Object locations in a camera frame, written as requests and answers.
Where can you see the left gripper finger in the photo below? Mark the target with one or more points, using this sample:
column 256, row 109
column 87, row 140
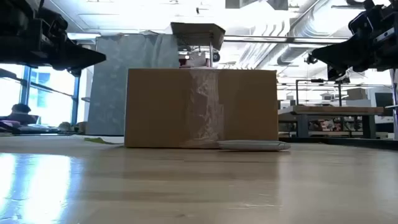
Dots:
column 84, row 57

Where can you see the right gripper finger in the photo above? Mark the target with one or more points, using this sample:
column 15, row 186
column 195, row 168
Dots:
column 342, row 54

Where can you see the brown cardboard box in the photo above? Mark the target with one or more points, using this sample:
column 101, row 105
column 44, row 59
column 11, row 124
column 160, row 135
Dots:
column 161, row 109

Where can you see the silver utility knife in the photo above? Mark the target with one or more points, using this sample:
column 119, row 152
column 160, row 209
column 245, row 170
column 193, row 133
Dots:
column 252, row 145

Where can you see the wooden workbench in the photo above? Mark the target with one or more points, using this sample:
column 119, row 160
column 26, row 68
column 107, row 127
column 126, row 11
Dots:
column 335, row 110

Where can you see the person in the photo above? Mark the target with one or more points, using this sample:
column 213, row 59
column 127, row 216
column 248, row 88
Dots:
column 20, row 109

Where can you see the black office desk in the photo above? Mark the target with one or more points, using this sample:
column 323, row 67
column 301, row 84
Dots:
column 37, row 130

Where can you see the blue window frame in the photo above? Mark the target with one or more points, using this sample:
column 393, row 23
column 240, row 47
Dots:
column 74, row 99

